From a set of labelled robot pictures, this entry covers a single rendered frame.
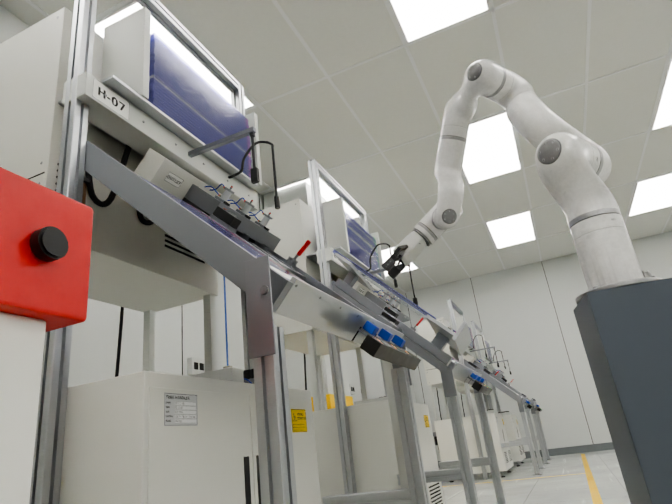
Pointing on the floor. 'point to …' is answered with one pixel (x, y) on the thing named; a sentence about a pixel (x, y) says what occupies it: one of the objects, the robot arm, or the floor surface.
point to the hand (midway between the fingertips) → (389, 270)
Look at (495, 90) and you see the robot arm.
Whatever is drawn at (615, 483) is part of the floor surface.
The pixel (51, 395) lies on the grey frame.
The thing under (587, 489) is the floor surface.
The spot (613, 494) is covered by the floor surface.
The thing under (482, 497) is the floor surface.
